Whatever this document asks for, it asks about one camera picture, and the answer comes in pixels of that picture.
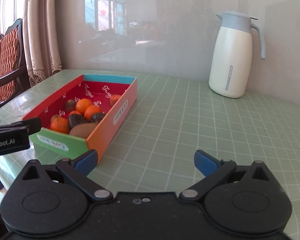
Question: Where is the white and grey thermos jug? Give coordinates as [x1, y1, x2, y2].
[209, 11, 266, 99]

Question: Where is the wooden sofa with red cushions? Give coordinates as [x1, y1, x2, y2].
[0, 18, 30, 108]

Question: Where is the orange tangerine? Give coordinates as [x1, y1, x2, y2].
[84, 105, 103, 121]
[50, 117, 70, 134]
[76, 99, 93, 114]

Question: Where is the beige lace curtain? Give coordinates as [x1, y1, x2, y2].
[23, 0, 63, 87]

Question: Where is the dark brown fruit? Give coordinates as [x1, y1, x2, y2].
[68, 114, 89, 129]
[90, 113, 105, 124]

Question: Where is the colourful cardboard box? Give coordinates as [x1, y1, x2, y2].
[23, 74, 138, 159]

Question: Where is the brown kiwi fruit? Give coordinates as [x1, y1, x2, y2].
[69, 123, 97, 139]

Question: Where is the red hawthorn piece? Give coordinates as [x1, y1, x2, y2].
[50, 115, 61, 122]
[65, 99, 76, 113]

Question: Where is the green grid tablecloth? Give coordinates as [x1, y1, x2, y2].
[0, 70, 300, 239]

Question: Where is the orange fruit piece front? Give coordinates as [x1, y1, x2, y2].
[69, 110, 82, 116]

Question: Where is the orange-red fruit piece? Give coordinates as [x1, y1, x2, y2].
[109, 94, 121, 107]

